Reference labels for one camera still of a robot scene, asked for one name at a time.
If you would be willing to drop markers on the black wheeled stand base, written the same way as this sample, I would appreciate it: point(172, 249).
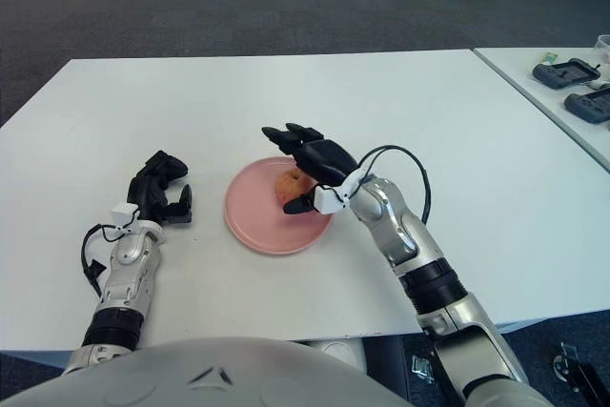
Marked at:
point(564, 366)

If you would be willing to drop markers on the pink round plate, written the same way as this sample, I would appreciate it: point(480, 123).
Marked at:
point(252, 216)

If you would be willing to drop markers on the clear plastic cup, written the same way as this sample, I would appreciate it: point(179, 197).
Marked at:
point(604, 47)

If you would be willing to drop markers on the grey robot torso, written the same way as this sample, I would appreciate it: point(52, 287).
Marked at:
point(214, 378)

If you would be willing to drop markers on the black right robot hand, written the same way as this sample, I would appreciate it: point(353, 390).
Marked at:
point(324, 159)

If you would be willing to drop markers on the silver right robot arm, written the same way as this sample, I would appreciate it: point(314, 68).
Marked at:
point(405, 230)

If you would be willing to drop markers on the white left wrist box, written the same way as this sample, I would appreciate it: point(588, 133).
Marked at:
point(124, 214)

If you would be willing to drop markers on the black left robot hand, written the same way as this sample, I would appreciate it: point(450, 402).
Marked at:
point(150, 190)

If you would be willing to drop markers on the green packet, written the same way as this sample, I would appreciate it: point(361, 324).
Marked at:
point(551, 58)

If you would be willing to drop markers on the grey handheld controller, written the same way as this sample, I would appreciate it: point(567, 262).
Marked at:
point(564, 75)
point(591, 107)

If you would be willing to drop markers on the metal clamp bracket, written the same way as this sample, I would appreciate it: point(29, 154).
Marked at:
point(422, 369)

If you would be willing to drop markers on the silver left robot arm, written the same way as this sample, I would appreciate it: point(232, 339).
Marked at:
point(125, 259)

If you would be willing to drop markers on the red yellow apple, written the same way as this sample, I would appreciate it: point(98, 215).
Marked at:
point(290, 185)

